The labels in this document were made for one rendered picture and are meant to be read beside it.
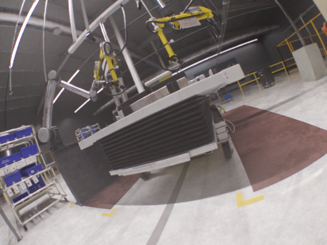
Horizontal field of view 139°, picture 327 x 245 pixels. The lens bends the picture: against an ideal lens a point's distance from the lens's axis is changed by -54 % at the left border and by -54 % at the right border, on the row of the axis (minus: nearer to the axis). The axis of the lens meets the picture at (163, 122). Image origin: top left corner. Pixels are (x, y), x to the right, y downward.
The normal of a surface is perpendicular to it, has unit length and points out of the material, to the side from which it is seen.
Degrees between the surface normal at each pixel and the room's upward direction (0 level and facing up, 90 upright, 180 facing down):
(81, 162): 90
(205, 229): 0
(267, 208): 0
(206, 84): 90
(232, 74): 90
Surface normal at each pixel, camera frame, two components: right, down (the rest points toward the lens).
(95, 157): 0.79, -0.32
